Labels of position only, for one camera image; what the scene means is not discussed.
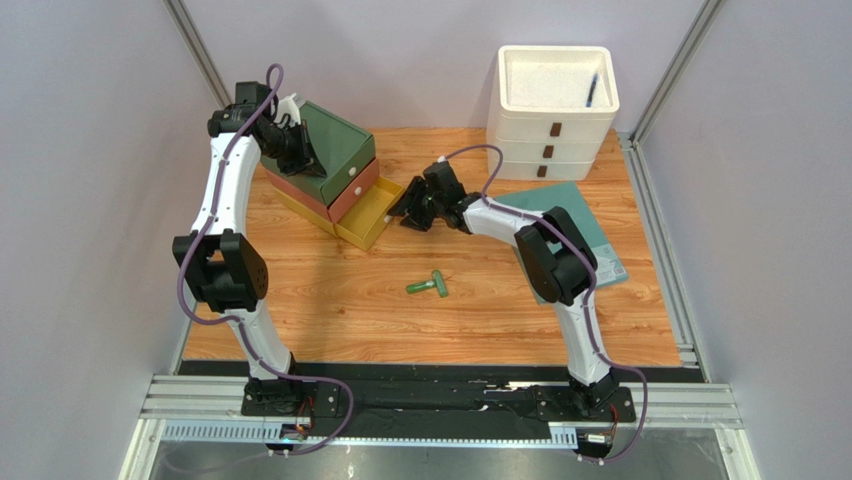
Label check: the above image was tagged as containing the green lip balm tube horizontal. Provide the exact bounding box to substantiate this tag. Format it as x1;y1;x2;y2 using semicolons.
406;280;435;294

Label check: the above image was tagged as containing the aluminium rail frame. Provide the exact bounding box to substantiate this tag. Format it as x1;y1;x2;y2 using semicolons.
122;361;759;479

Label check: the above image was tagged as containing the white foam drawer box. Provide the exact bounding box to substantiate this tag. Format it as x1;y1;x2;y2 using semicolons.
486;45;620;181

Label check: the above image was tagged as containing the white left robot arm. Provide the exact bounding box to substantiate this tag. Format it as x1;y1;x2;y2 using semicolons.
172;81;325;381

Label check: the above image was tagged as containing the red drawer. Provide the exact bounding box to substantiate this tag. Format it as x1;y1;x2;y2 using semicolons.
262;158;380;224

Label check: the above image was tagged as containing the green lip balm tube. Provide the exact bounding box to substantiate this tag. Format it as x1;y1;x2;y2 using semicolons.
432;270;449;298

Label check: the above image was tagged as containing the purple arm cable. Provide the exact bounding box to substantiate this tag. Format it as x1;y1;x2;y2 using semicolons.
439;144;648;465
162;63;356;475

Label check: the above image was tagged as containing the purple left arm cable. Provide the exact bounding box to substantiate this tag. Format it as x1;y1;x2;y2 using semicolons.
162;63;356;475

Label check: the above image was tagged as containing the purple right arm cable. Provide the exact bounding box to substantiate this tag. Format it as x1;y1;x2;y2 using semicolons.
439;144;648;465

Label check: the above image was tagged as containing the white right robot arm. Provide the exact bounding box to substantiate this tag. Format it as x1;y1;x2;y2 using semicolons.
388;162;618;405

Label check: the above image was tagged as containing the green top drawer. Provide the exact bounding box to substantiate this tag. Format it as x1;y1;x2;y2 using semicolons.
260;101;376;200

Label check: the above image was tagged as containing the blue pen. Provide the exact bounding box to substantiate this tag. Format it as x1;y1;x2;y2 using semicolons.
585;72;599;108

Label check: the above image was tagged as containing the yellow bottom drawer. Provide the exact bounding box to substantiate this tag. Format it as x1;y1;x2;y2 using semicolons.
275;177;404;251

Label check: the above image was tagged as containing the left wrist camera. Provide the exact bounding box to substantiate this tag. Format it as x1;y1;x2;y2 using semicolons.
275;93;305;127

